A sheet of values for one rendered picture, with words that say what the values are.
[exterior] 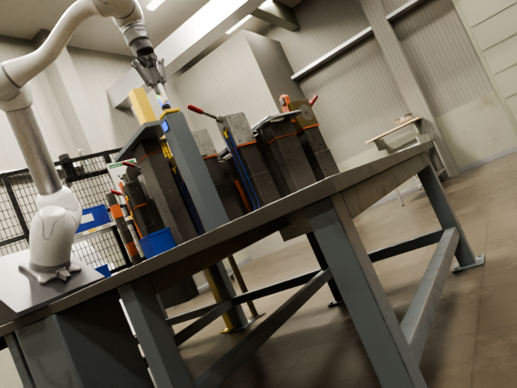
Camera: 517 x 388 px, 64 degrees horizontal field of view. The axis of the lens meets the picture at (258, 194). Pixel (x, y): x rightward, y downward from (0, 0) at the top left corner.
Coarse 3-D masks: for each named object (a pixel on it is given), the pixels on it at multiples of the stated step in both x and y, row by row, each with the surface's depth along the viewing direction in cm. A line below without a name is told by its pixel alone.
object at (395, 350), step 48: (384, 192) 136; (432, 192) 224; (240, 240) 195; (288, 240) 241; (336, 240) 100; (432, 240) 229; (144, 288) 142; (192, 288) 292; (288, 288) 280; (336, 288) 261; (432, 288) 142; (144, 336) 140; (384, 336) 98; (192, 384) 149; (384, 384) 100
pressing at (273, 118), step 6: (282, 114) 151; (288, 114) 158; (294, 114) 162; (264, 120) 150; (270, 120) 156; (276, 120) 160; (258, 126) 153; (222, 150) 173; (216, 156) 177; (222, 156) 186; (228, 156) 192
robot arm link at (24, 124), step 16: (16, 96) 163; (16, 112) 167; (32, 112) 172; (16, 128) 169; (32, 128) 171; (32, 144) 172; (32, 160) 174; (48, 160) 178; (32, 176) 178; (48, 176) 179; (48, 192) 180; (64, 192) 184; (64, 208) 182; (80, 208) 194
